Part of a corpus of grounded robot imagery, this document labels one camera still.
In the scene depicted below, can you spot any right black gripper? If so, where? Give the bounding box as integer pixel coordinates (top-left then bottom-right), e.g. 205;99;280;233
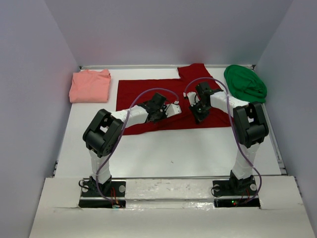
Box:
189;100;211;123

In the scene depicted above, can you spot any red t shirt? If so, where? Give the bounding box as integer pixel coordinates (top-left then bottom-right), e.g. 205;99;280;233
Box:
115;63;230;136

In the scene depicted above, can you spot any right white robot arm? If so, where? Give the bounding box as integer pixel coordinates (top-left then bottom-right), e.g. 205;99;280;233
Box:
183;82;269;200

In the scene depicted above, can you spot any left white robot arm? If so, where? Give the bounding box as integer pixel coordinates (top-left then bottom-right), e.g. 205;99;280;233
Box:
82;93;170;198

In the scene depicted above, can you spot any green t shirt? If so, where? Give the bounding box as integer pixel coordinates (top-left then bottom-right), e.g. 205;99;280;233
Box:
224;64;267;103

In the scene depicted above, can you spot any folded pink t shirt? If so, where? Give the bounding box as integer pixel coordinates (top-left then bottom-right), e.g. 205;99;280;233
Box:
69;69;111;103

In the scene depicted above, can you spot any white front cover board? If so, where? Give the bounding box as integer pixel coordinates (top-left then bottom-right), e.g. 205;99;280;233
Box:
30;176;314;238

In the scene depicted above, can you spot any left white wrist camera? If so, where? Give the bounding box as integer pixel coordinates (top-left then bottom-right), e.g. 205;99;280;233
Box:
165;104;182;118

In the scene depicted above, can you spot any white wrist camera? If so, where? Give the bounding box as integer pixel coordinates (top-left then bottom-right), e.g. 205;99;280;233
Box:
165;104;182;118
183;92;200;107

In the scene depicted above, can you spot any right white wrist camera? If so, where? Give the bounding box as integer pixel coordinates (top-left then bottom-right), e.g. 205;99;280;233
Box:
183;92;200;107

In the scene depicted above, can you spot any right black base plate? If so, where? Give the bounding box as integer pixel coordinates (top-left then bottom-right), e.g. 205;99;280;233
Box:
211;179;261;208

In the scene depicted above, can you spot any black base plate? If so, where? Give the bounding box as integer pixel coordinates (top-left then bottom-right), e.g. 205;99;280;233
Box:
211;179;261;208
78;178;126;209

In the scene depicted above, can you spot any aluminium table frame rail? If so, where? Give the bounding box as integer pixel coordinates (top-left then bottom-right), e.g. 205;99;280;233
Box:
79;64;256;70

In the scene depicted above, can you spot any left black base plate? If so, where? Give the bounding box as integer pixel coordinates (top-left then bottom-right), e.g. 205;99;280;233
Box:
78;178;126;209

